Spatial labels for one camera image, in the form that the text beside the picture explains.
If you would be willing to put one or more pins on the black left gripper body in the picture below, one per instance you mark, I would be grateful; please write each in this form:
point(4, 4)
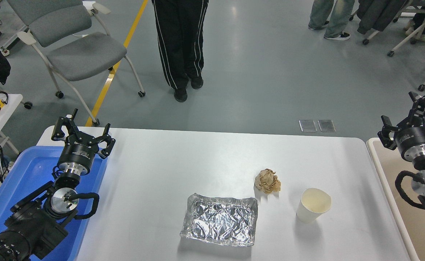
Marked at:
point(76, 154)

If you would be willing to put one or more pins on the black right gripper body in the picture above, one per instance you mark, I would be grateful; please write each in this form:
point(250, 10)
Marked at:
point(417, 136)

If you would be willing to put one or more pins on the white paper cup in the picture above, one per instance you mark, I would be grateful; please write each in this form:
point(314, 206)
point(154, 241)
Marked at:
point(312, 206)

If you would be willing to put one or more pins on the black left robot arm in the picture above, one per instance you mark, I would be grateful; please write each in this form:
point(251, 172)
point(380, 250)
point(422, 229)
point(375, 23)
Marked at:
point(34, 224)

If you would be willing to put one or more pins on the crumpled tan paper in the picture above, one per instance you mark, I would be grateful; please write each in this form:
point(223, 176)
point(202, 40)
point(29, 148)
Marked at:
point(267, 181)

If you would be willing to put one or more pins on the large pale bin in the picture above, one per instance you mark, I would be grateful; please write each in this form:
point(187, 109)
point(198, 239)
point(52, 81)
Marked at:
point(393, 166)

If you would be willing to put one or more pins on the blue plastic tray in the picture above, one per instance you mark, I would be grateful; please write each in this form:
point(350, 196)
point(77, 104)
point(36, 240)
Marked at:
point(27, 170)

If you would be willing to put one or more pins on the silver floor plate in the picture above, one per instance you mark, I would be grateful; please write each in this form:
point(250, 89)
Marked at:
point(326, 125)
point(308, 125)

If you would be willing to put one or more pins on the grey padded chair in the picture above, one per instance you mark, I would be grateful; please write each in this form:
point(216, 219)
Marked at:
point(82, 54)

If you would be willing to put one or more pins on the person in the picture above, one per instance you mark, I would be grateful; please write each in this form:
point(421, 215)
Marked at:
point(178, 40)
point(420, 23)
point(330, 14)

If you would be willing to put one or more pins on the dark hanging jacket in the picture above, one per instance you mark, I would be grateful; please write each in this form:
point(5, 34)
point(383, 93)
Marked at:
point(380, 14)

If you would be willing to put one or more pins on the silver foil tray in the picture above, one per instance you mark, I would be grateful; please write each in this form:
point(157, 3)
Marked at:
point(219, 221)

